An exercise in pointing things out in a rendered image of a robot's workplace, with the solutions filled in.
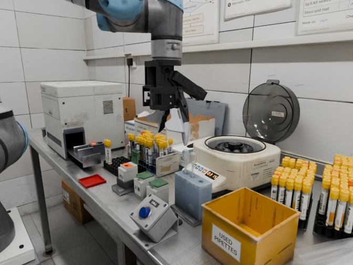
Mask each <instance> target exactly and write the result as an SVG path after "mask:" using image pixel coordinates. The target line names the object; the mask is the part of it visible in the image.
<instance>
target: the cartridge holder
mask: <svg viewBox="0 0 353 265"><path fill-rule="evenodd" d="M111 189H112V190H114V191H115V192H116V193H117V194H119V195H124V194H126V193H128V192H131V191H134V179H132V180H129V181H126V182H124V181H123V180H121V179H120V178H119V177H117V184H115V185H112V186H111Z"/></svg>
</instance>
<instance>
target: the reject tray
mask: <svg viewBox="0 0 353 265"><path fill-rule="evenodd" d="M78 182H79V183H81V184H82V185H83V186H84V187H85V188H86V189H87V188H90V187H93V186H97V185H100V184H104V183H106V180H105V179H104V178H102V177H101V176H100V175H98V174H96V175H92V176H89V177H84V178H81V179H78Z"/></svg>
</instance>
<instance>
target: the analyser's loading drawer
mask: <svg viewBox="0 0 353 265"><path fill-rule="evenodd" d="M67 152H68V153H69V154H70V155H72V156H73V157H74V158H76V159H77V160H78V161H79V162H81V163H82V164H83V168H85V167H89V166H93V165H97V164H101V155H100V153H97V154H94V152H93V147H90V148H88V144H86V145H81V146H76V147H71V148H67Z"/></svg>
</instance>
